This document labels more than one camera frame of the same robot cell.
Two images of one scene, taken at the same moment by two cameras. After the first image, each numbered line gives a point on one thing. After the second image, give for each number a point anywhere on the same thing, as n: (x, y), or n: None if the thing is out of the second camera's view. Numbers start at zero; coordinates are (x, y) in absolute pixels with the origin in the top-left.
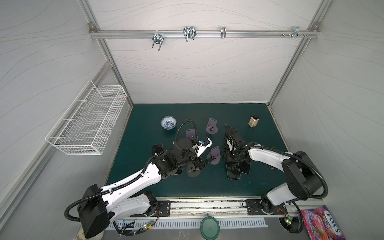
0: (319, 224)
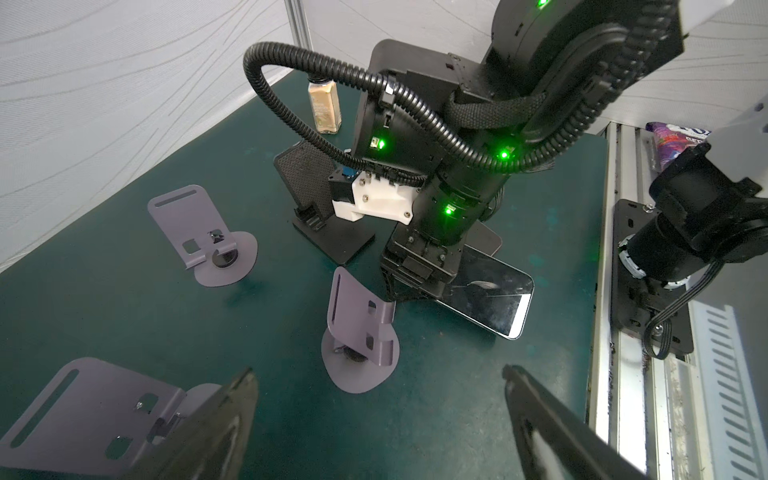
0: (670, 141)
